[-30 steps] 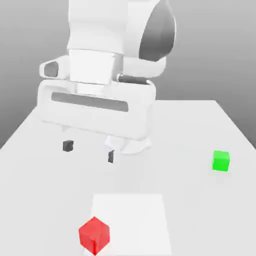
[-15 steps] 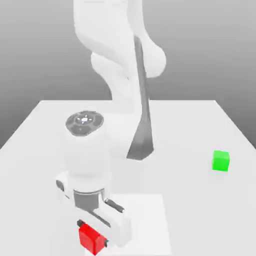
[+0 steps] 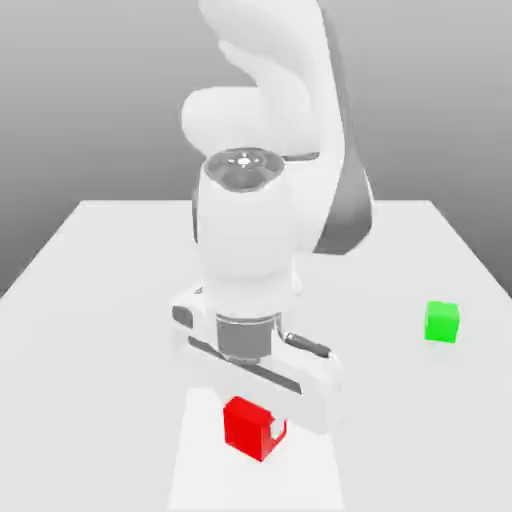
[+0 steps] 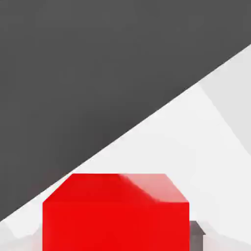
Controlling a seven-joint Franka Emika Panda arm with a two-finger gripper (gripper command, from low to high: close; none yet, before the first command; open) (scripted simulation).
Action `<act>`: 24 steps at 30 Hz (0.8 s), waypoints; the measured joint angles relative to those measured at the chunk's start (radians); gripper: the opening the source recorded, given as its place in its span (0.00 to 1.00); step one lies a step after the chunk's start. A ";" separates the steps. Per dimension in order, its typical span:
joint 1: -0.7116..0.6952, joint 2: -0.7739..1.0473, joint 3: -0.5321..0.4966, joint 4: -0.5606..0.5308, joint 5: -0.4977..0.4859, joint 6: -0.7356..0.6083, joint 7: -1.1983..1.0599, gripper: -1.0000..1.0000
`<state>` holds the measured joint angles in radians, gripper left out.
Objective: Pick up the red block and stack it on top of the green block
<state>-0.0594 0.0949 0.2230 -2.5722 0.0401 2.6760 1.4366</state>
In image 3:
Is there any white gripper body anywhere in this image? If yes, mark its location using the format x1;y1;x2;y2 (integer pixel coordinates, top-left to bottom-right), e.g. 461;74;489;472
171;324;345;437

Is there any small red cube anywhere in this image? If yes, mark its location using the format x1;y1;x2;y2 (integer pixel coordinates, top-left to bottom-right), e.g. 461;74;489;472
222;395;288;464

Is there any small green cube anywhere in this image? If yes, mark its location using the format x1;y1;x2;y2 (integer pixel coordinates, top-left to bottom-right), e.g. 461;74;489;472
423;300;460;345

